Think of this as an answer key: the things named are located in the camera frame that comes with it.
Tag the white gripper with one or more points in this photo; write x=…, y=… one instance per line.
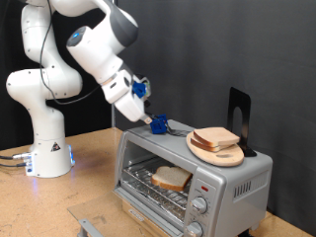
x=130, y=107

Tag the metal spatula with blue block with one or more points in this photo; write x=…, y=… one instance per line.
x=159, y=124

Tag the white bread slice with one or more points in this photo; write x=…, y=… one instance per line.
x=171, y=177

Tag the silver oven knob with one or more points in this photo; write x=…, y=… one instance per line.
x=199, y=205
x=194, y=229

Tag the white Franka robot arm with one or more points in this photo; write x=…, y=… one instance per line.
x=46, y=131

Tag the silver toaster oven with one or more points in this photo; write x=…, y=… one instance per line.
x=237, y=171

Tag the silver metal pole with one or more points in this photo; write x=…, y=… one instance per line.
x=113, y=118

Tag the black fabric backdrop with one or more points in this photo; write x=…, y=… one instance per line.
x=89, y=112

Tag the toasted bread slice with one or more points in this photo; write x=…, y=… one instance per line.
x=215, y=136
x=200, y=145

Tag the black metal bookend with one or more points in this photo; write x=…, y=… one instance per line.
x=235, y=102

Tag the round wooden board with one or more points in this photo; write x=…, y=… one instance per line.
x=223, y=159

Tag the grey fabric backdrop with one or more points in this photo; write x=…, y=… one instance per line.
x=263, y=49

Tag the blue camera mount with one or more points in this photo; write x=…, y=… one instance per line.
x=139, y=89

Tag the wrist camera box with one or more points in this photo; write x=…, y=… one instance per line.
x=146, y=87

